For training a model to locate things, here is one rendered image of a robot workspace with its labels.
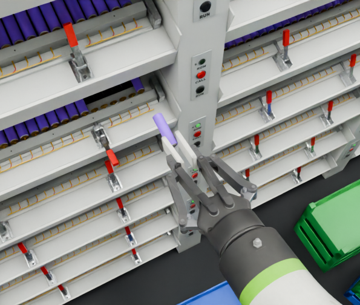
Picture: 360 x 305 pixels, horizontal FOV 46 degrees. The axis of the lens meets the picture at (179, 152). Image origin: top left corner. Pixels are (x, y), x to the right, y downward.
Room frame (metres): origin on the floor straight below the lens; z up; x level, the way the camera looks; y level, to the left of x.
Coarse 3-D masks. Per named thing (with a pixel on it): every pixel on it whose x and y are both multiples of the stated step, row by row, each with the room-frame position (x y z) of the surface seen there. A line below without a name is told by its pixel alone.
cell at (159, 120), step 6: (156, 114) 0.44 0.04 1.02; (156, 120) 0.43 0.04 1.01; (162, 120) 0.43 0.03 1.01; (162, 126) 0.41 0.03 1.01; (168, 126) 0.42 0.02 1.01; (162, 132) 0.41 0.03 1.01; (168, 132) 0.41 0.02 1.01; (168, 138) 0.39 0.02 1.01; (174, 138) 0.40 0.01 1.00; (174, 144) 0.39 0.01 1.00
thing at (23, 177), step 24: (120, 96) 0.55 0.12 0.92; (168, 96) 0.55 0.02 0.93; (72, 120) 0.49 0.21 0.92; (120, 120) 0.50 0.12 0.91; (144, 120) 0.51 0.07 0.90; (168, 120) 0.51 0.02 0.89; (72, 144) 0.45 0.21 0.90; (96, 144) 0.45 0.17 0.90; (120, 144) 0.45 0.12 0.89; (24, 168) 0.39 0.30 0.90; (48, 168) 0.40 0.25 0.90; (72, 168) 0.41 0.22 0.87; (0, 192) 0.35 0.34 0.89
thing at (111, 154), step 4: (100, 136) 0.45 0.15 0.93; (104, 136) 0.46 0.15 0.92; (104, 140) 0.45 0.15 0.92; (104, 144) 0.44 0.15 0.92; (108, 144) 0.44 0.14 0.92; (108, 148) 0.43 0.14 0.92; (108, 152) 0.42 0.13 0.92; (112, 152) 0.42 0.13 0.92; (108, 156) 0.41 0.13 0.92; (112, 156) 0.41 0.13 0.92; (112, 160) 0.40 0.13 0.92; (116, 160) 0.40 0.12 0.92; (112, 164) 0.39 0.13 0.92; (116, 164) 0.39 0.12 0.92
